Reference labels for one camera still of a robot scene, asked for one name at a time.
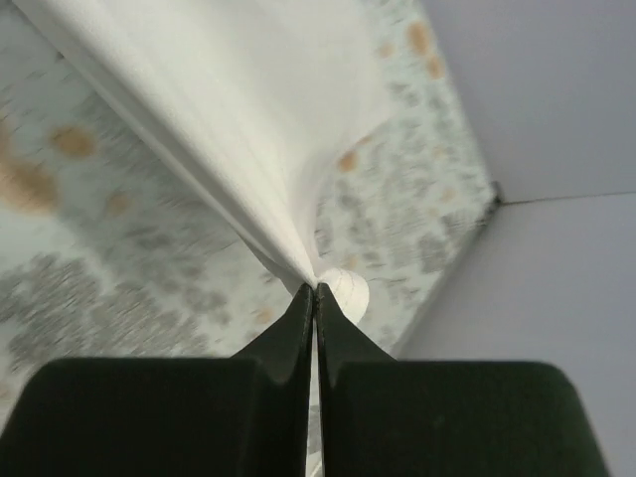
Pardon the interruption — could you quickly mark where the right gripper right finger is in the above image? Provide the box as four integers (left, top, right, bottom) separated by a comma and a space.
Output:
316, 285, 609, 477

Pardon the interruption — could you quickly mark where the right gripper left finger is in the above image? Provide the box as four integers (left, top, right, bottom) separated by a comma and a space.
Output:
1, 286, 313, 476

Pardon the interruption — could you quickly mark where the white t shirt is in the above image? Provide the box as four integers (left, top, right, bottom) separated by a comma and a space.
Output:
18, 1, 392, 322

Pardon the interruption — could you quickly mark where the floral table cloth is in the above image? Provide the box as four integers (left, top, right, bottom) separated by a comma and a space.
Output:
0, 0, 498, 477

